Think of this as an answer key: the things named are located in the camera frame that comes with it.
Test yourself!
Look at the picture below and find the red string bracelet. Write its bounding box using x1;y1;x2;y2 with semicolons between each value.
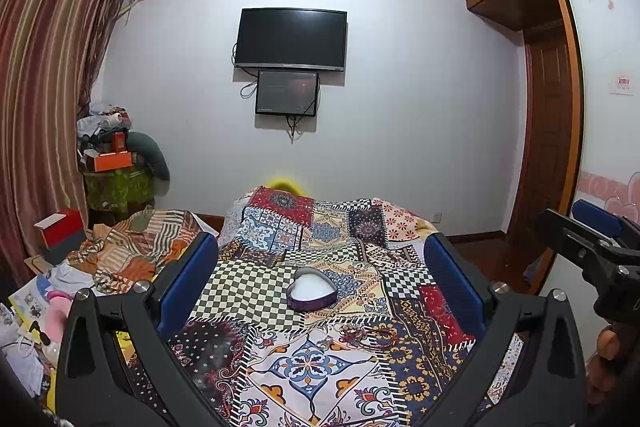
339;323;396;350

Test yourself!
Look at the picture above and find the purple heart-shaped jewelry box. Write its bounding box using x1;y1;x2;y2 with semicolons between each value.
286;268;338;312

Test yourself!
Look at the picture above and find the person's hand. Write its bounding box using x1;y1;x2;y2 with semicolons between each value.
586;324;639;407

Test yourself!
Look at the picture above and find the brown wooden door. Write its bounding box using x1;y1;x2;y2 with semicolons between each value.
508;22;572;265

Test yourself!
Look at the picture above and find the pink slipper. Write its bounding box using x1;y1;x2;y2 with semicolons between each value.
43;291;73;343

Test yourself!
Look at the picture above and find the striped orange brown blanket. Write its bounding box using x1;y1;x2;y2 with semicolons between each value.
67;207;202;295

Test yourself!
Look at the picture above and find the red white box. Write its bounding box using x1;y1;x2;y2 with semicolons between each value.
34;208;84;249

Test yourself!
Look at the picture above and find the colourful patchwork bed cover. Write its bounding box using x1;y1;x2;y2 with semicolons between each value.
168;186;475;426

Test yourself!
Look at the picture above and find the orange box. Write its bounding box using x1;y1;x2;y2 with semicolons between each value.
86;150;132;172

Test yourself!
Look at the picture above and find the dark green pillow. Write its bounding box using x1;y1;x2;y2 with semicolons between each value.
126;131;170;181

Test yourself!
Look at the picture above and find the striped red brown curtain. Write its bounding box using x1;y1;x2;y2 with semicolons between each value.
1;0;124;291

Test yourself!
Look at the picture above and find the small black wall monitor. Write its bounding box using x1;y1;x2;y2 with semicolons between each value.
255;69;320;117

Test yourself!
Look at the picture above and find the black wall television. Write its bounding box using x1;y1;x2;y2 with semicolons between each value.
234;8;348;72

